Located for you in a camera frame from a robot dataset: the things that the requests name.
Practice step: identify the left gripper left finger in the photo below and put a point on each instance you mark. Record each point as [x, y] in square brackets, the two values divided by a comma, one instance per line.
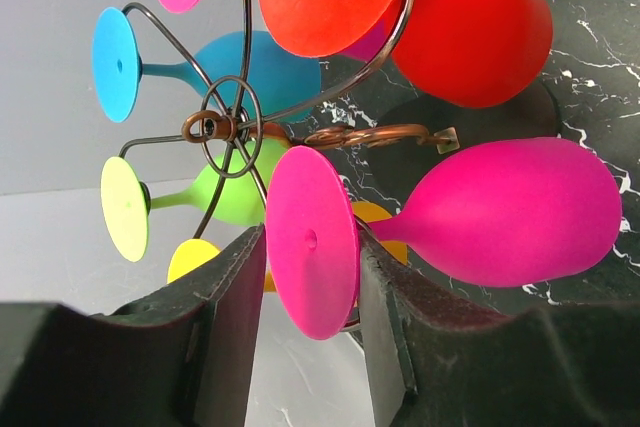
[180, 356]

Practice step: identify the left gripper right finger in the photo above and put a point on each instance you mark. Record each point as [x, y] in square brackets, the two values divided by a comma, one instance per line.
[436, 359]

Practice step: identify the orange wine glass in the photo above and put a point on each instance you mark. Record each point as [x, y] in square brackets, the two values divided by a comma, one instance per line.
[193, 253]

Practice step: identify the green wine glass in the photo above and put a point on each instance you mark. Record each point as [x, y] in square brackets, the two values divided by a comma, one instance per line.
[126, 203]

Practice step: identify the magenta wine glass front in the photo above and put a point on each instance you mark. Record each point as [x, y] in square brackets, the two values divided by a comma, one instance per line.
[500, 214]

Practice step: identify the metal wine glass rack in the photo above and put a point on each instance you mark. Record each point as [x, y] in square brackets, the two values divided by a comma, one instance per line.
[230, 111]

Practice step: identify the blue wine glass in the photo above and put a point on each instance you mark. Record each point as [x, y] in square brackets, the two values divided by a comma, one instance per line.
[280, 79]

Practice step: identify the red wine glass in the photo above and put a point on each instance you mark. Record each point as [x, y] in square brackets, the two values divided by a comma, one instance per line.
[472, 53]

